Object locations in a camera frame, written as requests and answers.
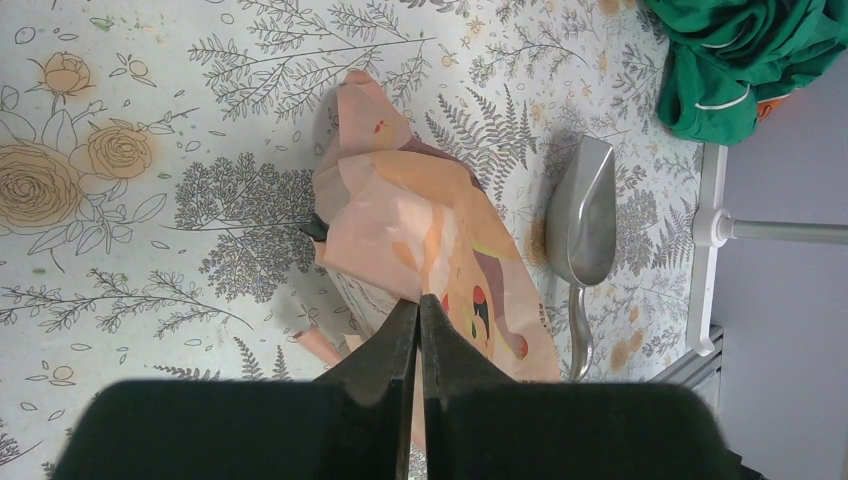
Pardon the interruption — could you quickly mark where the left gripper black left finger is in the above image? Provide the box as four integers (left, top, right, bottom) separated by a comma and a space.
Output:
316, 300, 419, 479

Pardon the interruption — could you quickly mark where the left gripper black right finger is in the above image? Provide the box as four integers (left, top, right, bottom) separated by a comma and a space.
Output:
419, 294, 514, 479

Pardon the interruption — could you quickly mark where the pink cat litter bag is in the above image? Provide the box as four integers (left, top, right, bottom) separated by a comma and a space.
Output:
312, 71, 561, 382

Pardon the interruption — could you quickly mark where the silver metal scoop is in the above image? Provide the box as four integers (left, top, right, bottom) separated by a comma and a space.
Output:
545, 136, 617, 382

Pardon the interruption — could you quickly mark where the white pipe rack stand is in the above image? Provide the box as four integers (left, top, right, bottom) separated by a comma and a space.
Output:
686, 143, 847, 357

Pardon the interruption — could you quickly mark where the floral patterned table mat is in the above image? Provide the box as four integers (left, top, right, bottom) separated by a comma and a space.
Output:
1, 1, 703, 479

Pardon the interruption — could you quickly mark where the green cloth garment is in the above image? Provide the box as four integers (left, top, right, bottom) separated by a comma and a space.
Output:
645, 1, 847, 146

